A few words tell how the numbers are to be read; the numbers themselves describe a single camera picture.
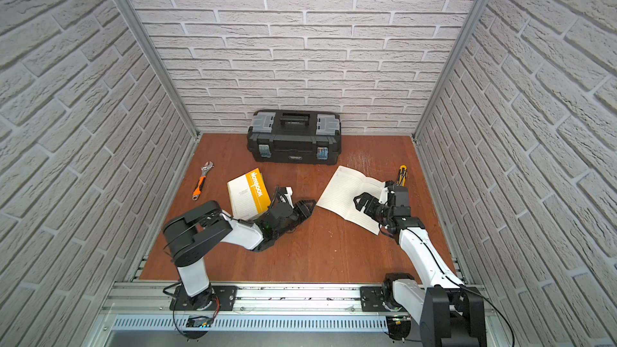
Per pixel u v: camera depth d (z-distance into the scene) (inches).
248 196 36.5
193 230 20.2
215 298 28.6
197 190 38.4
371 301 29.1
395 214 25.8
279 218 27.0
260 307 28.8
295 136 37.4
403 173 40.6
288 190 33.4
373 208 29.8
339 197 39.0
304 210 31.4
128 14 30.7
